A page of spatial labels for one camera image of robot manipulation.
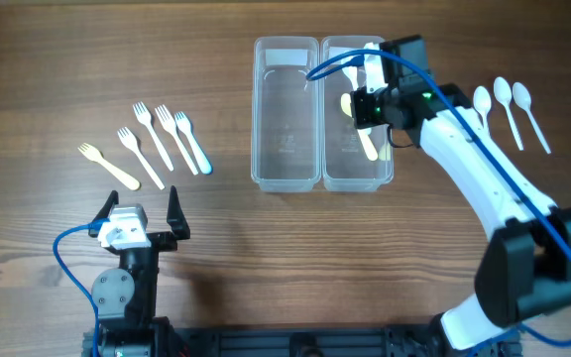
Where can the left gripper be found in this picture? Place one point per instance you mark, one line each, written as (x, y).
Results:
(166, 241)

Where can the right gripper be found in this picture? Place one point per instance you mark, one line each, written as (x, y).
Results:
(362, 118)

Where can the yellow plastic spoon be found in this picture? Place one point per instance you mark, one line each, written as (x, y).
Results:
(366, 142)

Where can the white plastic spoon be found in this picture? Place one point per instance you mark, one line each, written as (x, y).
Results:
(351, 73)
(522, 99)
(504, 95)
(483, 104)

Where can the white plastic fork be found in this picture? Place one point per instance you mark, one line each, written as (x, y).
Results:
(169, 125)
(131, 142)
(145, 117)

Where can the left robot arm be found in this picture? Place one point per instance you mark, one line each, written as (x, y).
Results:
(126, 296)

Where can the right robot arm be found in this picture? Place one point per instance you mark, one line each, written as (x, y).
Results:
(526, 269)

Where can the right clear plastic container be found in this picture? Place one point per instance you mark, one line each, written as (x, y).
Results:
(345, 165)

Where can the clear plastic container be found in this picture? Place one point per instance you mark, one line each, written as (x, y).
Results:
(345, 165)
(285, 154)

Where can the left clear plastic container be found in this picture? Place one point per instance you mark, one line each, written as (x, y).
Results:
(285, 154)

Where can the yellow plastic fork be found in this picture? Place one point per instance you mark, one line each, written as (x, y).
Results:
(94, 155)

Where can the white fork, bluish handle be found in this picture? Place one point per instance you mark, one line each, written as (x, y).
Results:
(184, 125)

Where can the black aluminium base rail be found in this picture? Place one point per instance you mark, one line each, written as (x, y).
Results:
(411, 340)

